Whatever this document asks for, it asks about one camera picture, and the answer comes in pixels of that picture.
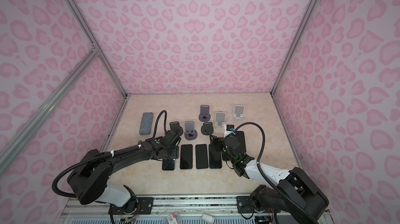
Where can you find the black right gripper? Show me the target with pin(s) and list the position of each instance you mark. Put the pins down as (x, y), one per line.
(220, 142)

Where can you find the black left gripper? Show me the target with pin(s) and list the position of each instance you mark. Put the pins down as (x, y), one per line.
(176, 152)

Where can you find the purple-edged phone with glare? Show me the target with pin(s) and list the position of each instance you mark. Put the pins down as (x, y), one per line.
(186, 157)

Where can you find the blue-edged black phone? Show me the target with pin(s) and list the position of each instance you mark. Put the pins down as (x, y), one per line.
(215, 159)

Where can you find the black front phone stand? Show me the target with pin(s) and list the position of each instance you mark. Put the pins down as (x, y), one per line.
(207, 128)

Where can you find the white folding phone stand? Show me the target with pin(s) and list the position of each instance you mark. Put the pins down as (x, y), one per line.
(220, 119)

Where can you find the grey round stand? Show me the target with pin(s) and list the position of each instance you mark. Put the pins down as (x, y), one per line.
(204, 115)
(190, 132)

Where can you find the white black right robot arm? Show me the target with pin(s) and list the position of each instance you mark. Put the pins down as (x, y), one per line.
(291, 191)

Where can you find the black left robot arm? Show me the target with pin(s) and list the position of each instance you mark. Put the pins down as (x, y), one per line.
(89, 178)

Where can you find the black left rear stand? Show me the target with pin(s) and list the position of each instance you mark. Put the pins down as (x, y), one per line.
(176, 128)

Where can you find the white rear right stand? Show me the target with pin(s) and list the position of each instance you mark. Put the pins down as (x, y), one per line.
(238, 112)

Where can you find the grey foam pad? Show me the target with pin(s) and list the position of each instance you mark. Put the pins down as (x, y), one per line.
(146, 123)

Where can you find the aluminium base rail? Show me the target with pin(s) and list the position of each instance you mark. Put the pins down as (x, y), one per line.
(191, 209)

